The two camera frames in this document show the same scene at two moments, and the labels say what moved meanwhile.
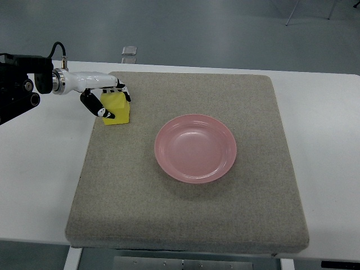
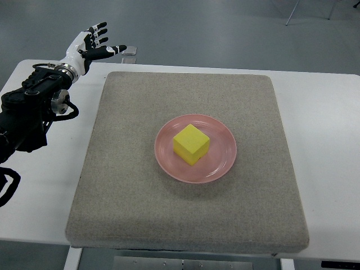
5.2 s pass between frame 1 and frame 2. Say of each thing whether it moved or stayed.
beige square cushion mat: stayed
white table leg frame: stayed
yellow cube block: moved
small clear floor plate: stayed
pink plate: stayed
